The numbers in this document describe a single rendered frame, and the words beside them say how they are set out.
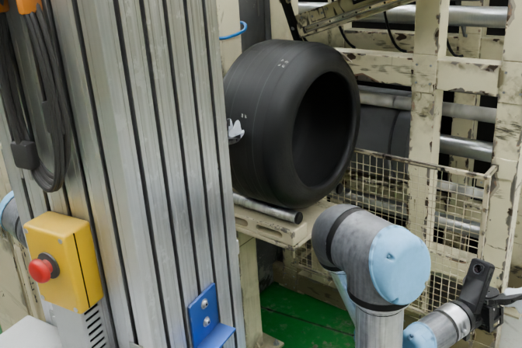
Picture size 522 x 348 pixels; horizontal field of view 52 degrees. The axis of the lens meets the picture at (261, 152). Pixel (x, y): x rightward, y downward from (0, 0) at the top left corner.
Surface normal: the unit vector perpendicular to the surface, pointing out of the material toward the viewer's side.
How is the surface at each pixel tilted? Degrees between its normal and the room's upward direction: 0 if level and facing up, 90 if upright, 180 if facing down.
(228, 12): 90
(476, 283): 59
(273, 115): 71
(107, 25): 90
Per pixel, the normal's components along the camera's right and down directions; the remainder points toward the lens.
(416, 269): 0.56, 0.15
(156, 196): 0.87, 0.13
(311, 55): 0.42, -0.52
